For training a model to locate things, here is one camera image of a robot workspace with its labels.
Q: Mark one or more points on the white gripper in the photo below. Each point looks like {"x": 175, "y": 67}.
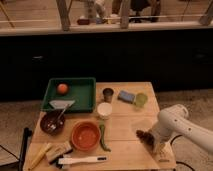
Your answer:
{"x": 161, "y": 135}

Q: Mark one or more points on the dark grape bunch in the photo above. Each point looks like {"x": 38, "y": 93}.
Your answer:
{"x": 145, "y": 137}

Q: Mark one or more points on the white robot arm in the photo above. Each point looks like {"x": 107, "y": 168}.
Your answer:
{"x": 175, "y": 119}

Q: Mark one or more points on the green plastic cup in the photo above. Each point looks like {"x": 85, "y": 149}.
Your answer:
{"x": 140, "y": 100}

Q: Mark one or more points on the white paper cup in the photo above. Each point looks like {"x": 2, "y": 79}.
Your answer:
{"x": 104, "y": 110}

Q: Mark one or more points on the dark metal cup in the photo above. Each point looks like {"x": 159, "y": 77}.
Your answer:
{"x": 108, "y": 94}

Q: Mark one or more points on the green chili pepper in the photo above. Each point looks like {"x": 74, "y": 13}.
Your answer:
{"x": 102, "y": 140}

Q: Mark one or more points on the blue sponge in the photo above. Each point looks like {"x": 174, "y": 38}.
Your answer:
{"x": 126, "y": 96}

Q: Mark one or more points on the orange bowl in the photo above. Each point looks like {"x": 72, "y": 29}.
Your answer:
{"x": 85, "y": 136}

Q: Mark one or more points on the green plastic tray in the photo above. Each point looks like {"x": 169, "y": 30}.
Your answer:
{"x": 82, "y": 90}

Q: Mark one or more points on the metal spoon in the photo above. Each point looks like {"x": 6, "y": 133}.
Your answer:
{"x": 67, "y": 106}

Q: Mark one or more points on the wooden block brush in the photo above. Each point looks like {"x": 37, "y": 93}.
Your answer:
{"x": 58, "y": 150}

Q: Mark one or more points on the grey triangular scraper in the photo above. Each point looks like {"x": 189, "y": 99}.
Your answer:
{"x": 61, "y": 104}

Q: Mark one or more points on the dark brown bowl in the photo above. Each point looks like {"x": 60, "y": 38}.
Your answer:
{"x": 51, "y": 123}

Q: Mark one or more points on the orange fruit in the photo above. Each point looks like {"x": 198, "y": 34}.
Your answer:
{"x": 62, "y": 89}

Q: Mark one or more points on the white handled knife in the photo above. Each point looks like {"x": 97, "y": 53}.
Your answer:
{"x": 90, "y": 159}

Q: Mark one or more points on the black chair frame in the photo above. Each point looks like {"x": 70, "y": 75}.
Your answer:
{"x": 27, "y": 133}

